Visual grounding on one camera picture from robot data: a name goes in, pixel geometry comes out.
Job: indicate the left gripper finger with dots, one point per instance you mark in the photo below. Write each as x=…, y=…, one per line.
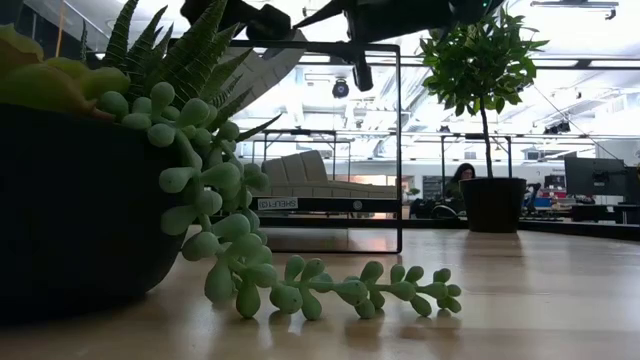
x=272, y=25

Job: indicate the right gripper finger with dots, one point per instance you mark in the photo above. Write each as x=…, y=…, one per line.
x=336, y=7
x=335, y=20

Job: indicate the grey rubber slide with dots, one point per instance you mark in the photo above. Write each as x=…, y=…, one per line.
x=265, y=70
x=300, y=172

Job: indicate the small tree in black pot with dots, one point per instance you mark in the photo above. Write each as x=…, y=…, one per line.
x=475, y=55

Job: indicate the person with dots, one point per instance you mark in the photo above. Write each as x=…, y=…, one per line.
x=462, y=172

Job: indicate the potted artificial succulent plant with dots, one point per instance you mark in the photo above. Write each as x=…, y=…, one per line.
x=75, y=200

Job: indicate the dark computer monitor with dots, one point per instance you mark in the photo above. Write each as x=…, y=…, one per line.
x=595, y=175
x=634, y=185

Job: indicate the black hanging camera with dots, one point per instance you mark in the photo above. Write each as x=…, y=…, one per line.
x=340, y=89

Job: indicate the black background table frame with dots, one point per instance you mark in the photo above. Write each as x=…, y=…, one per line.
x=475, y=135
x=300, y=132

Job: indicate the wooden shelf with black frame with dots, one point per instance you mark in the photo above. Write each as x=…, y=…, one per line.
x=325, y=204

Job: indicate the black aluminium rig frame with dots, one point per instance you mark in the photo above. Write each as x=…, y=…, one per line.
x=430, y=223

